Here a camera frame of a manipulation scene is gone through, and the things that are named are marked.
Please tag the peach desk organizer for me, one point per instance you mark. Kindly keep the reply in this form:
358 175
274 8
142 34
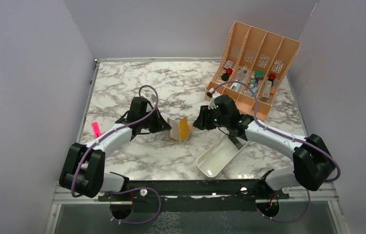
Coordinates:
249 49

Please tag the black mounting rail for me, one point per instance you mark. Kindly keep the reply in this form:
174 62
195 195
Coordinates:
146 196

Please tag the green round cap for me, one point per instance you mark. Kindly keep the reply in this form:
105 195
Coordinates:
259 75

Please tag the white red tube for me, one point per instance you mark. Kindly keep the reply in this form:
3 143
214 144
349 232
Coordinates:
267 89

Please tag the white plastic tray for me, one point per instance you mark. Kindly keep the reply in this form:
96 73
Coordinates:
218 156

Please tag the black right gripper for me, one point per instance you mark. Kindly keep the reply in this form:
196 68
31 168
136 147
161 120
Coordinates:
202 122

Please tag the yellow leather card holder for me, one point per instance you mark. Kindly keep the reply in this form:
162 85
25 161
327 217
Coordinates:
180 130

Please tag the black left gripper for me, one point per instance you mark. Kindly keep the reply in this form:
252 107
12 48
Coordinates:
161 125

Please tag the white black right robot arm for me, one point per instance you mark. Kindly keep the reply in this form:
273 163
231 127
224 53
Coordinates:
312 162

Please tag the pink highlighter marker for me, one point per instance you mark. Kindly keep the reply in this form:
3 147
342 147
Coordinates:
96 129

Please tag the red round cap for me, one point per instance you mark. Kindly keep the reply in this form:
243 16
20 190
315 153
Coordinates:
229 71

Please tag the black credit card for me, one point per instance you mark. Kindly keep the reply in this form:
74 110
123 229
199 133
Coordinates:
239 145

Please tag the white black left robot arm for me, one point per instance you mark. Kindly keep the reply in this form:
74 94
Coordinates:
83 170

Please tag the black round cap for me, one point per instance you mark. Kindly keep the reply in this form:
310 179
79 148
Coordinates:
225 77

